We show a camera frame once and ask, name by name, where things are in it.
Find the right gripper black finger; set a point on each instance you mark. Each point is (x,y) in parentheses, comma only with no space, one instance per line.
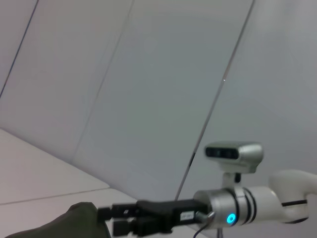
(119,212)
(125,226)

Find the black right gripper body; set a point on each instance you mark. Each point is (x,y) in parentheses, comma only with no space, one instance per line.
(163,213)

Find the dark green t-shirt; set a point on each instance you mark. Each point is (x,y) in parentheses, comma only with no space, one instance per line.
(62,223)

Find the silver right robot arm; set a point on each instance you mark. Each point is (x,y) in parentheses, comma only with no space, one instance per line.
(260,203)

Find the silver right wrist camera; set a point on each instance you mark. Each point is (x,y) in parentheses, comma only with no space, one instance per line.
(232,153)

